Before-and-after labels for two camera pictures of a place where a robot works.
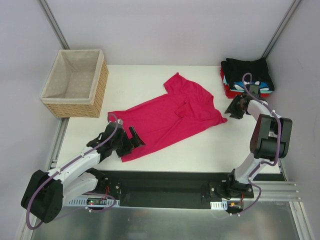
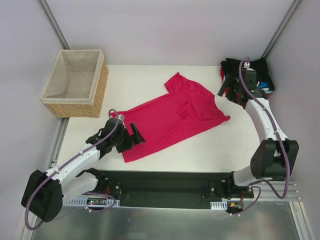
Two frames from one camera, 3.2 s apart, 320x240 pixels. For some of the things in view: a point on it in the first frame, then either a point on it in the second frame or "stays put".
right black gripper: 238,106 → 230,85
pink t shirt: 186,109 stays put
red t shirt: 230,94 stays put
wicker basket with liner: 76,85 stays put
